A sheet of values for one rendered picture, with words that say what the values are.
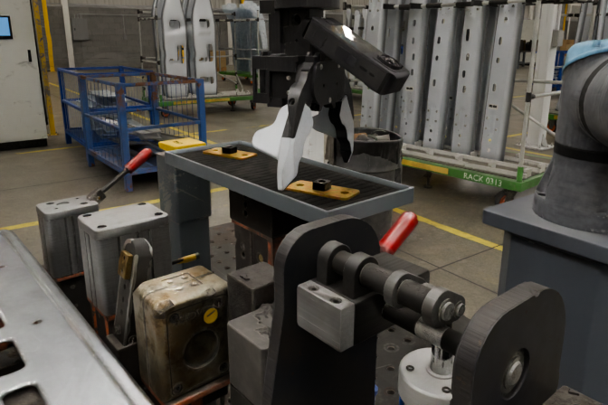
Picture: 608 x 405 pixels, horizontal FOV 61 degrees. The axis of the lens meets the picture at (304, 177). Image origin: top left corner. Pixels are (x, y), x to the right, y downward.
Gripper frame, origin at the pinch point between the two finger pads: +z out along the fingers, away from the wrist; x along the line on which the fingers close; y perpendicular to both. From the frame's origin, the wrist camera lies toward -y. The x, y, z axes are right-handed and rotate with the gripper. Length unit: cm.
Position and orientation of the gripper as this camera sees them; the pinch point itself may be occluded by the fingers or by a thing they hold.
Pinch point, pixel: (322, 177)
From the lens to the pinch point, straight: 60.5
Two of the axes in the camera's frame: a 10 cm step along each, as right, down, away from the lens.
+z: 0.0, 9.6, 2.6
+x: -5.3, 2.2, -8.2
